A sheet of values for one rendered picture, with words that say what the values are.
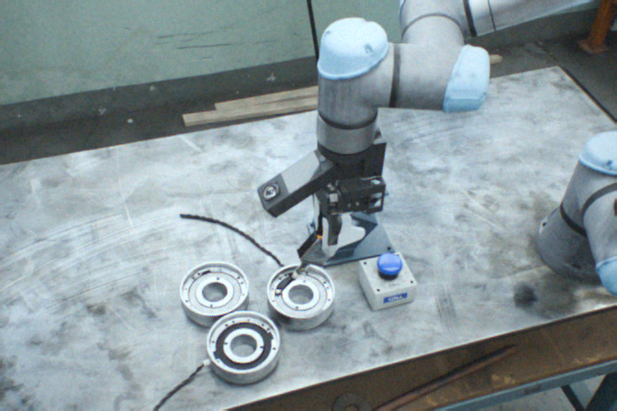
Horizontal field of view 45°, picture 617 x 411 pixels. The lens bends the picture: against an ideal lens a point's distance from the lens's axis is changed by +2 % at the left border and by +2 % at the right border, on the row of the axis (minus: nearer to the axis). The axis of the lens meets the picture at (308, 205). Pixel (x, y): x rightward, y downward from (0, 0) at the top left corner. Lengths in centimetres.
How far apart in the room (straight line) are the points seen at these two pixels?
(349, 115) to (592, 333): 85
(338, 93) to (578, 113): 86
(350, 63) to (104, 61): 195
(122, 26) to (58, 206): 137
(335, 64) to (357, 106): 6
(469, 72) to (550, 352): 77
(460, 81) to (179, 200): 64
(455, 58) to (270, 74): 205
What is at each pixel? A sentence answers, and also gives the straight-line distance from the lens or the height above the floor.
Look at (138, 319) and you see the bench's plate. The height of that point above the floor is 80.
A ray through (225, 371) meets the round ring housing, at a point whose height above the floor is 84.
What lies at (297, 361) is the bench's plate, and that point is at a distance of 110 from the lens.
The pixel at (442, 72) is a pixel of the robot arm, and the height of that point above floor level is 126.
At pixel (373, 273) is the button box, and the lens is 115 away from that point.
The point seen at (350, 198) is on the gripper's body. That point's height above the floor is 105.
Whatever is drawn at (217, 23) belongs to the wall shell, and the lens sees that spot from 269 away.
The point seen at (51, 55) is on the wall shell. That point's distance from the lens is 268.
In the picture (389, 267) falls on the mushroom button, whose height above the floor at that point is 87.
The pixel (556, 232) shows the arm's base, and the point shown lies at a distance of 126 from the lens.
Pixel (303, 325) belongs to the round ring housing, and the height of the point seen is 82.
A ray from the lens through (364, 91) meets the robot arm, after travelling 84.
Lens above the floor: 173
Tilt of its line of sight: 46 degrees down
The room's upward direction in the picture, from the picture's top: 3 degrees clockwise
